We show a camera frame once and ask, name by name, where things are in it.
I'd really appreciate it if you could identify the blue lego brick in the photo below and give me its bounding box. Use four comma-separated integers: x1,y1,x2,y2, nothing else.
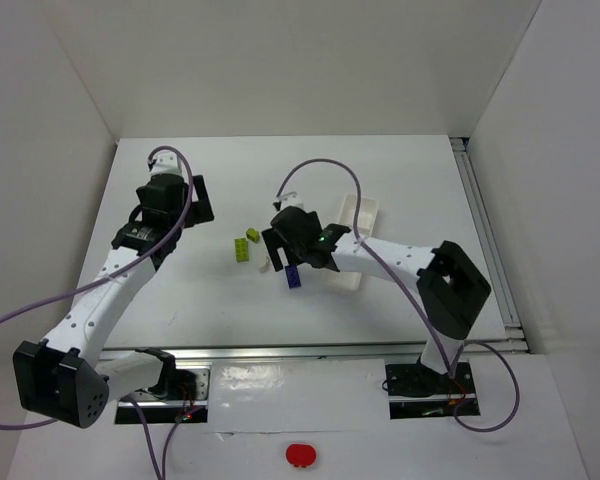
284,265,302,289

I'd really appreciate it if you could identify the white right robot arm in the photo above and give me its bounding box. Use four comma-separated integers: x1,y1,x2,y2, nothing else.
262,206,491,378

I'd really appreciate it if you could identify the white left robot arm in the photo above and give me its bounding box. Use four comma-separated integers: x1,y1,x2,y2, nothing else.
13,147,214,429

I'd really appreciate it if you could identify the small green lego brick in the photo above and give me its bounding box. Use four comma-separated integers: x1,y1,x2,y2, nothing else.
245,228,261,244

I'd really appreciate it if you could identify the white lego piece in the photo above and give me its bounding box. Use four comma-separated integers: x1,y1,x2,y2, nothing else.
258,254,271,273

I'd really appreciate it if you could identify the large green lego brick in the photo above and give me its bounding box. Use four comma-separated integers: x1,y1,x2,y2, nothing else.
234,237,249,263

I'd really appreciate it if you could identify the white divided plastic tray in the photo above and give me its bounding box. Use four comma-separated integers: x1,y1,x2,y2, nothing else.
322,193,381,296

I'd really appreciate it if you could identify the red round button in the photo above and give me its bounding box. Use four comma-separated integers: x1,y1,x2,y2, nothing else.
285,443,317,469

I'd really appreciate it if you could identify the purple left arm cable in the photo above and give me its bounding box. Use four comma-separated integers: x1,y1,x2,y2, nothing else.
0,145,196,480

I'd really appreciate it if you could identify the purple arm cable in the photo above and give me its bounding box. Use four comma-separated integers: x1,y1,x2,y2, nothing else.
277,158,522,431
0,145,196,480

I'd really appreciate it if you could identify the aluminium front rail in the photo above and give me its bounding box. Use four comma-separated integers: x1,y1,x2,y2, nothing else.
100,339,529,361

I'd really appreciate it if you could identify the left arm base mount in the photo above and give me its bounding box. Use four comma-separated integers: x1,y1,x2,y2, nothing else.
129,366,211,425

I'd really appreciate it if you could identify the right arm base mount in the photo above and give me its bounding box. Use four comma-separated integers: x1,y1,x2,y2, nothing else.
381,362,480,420

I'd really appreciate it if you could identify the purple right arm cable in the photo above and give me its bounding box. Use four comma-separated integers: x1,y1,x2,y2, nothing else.
277,158,522,431

